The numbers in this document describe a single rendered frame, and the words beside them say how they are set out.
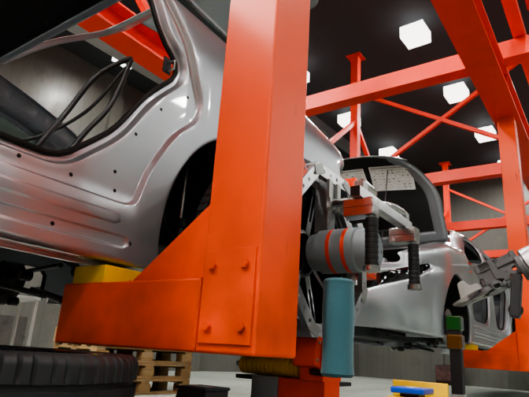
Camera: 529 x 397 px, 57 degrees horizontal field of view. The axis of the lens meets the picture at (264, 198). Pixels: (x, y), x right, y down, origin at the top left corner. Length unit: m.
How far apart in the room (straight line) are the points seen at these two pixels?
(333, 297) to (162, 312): 0.47
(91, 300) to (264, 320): 0.54
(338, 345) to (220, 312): 0.42
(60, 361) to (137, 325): 0.34
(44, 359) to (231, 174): 0.54
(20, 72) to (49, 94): 0.68
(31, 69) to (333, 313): 10.24
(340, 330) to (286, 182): 0.45
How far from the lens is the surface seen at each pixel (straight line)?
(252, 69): 1.23
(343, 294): 1.37
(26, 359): 0.92
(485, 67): 4.72
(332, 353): 1.36
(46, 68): 11.39
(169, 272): 1.21
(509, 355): 5.08
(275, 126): 1.14
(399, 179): 4.98
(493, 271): 1.46
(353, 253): 1.48
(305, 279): 1.63
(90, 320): 1.39
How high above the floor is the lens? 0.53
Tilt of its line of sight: 18 degrees up
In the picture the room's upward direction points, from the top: 4 degrees clockwise
